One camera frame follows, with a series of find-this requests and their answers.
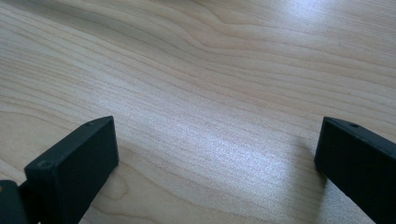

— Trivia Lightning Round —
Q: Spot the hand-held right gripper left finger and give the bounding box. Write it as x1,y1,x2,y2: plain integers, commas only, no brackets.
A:
23,115,120,224

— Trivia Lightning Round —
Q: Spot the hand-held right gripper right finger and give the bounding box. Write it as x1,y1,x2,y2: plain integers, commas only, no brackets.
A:
313,116,396,224

